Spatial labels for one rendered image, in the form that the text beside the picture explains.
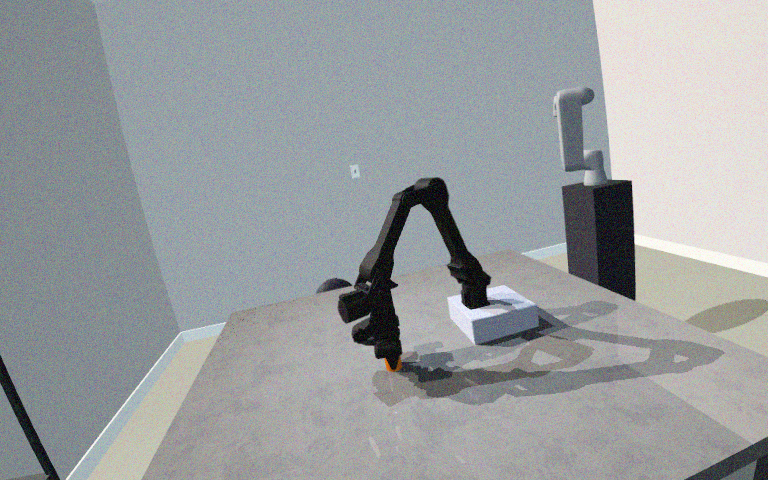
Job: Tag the orange knob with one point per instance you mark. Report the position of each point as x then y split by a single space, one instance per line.
399 365

